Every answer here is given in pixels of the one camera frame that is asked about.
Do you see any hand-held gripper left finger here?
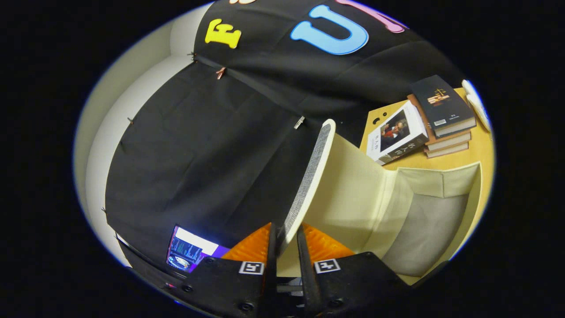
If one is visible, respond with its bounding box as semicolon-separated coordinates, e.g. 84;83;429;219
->
170;222;278;318

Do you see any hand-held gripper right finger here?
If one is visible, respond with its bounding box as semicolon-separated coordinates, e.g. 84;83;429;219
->
297;223;413;318

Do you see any grey fabric storage box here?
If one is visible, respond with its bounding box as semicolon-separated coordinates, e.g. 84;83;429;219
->
276;118;484;285

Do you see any white portrait cover book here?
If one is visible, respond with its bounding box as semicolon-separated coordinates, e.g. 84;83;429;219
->
365;101;429;166

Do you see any brown cover book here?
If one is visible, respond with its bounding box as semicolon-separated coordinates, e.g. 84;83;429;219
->
424;141;469;159
406;94;472;153

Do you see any dark cover book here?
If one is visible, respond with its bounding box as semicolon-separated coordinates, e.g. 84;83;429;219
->
408;74;477;138

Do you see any white plush toy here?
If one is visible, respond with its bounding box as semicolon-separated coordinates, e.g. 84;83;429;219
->
461;79;491;132

